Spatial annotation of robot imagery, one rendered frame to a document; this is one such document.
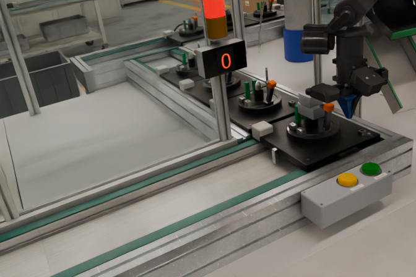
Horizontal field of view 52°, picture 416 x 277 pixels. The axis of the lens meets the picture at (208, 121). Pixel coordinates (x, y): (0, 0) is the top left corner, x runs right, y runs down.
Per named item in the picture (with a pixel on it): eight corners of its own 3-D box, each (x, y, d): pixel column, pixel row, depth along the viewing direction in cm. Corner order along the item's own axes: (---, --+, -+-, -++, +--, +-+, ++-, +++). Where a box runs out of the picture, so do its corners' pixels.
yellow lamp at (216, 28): (231, 35, 105) (229, 15, 103) (213, 40, 103) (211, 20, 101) (221, 32, 109) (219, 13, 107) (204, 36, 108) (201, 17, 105)
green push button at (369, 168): (384, 174, 98) (384, 167, 97) (371, 180, 96) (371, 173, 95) (369, 167, 101) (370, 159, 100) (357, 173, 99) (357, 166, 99)
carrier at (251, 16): (294, 16, 251) (293, -6, 245) (259, 25, 242) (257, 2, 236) (270, 11, 271) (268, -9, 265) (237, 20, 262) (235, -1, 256)
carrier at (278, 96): (314, 110, 133) (313, 72, 127) (249, 135, 124) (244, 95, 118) (268, 90, 153) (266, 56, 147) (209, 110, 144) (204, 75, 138)
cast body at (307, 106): (326, 115, 112) (326, 90, 109) (313, 120, 110) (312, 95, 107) (305, 106, 119) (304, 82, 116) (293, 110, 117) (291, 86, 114)
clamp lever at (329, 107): (332, 130, 110) (335, 104, 106) (325, 132, 109) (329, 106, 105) (322, 123, 113) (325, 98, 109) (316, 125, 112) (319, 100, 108)
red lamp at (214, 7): (229, 15, 103) (227, -6, 101) (211, 19, 101) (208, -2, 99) (219, 12, 107) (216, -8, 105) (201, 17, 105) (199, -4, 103)
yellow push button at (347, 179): (360, 185, 95) (361, 177, 94) (346, 191, 94) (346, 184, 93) (347, 177, 98) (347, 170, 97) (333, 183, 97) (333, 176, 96)
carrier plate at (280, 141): (380, 140, 112) (380, 133, 111) (307, 172, 103) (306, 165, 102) (317, 112, 131) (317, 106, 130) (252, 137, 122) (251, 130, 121)
